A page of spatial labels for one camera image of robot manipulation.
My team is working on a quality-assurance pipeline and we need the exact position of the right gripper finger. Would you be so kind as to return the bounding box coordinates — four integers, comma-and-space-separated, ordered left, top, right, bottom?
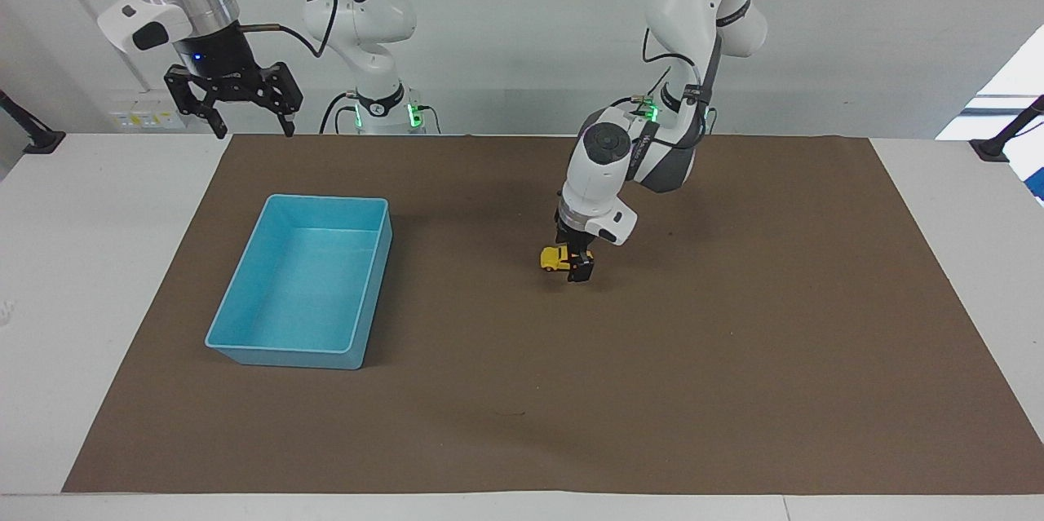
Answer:
163, 65, 230, 139
244, 61, 305, 138

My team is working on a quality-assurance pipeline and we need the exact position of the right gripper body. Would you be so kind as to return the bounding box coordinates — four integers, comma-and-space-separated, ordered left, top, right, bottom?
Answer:
172, 21, 264, 96

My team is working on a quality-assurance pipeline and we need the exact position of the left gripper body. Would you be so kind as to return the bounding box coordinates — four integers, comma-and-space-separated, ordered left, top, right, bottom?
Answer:
554, 209, 591, 255

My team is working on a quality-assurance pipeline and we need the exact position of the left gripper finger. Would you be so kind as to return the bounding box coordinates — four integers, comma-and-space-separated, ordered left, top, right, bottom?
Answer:
566, 247, 596, 285

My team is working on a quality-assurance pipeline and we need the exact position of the yellow toy beetle car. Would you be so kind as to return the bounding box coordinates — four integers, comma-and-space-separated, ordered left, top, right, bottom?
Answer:
539, 245, 595, 273

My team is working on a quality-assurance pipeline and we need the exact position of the black stand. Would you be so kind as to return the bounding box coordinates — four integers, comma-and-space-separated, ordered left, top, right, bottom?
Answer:
0, 88, 67, 156
968, 94, 1044, 163

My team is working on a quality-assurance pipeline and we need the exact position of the light blue plastic bin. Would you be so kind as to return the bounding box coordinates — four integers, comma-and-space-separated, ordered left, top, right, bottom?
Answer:
204, 193, 394, 371

